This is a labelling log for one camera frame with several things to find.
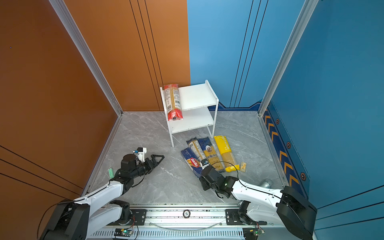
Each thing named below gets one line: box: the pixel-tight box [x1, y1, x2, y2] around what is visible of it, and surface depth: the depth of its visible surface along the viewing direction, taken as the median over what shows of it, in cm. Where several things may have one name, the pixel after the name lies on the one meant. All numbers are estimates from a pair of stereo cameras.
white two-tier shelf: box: [159, 79, 219, 148], surface depth 87 cm
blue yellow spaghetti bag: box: [197, 136, 224, 172], surface depth 97 cm
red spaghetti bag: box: [163, 84, 183, 121], surface depth 76 cm
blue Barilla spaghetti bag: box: [180, 147, 203, 179], surface depth 89 cm
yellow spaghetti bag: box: [214, 135, 240, 173], surface depth 96 cm
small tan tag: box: [240, 161, 247, 172], surface depth 91 cm
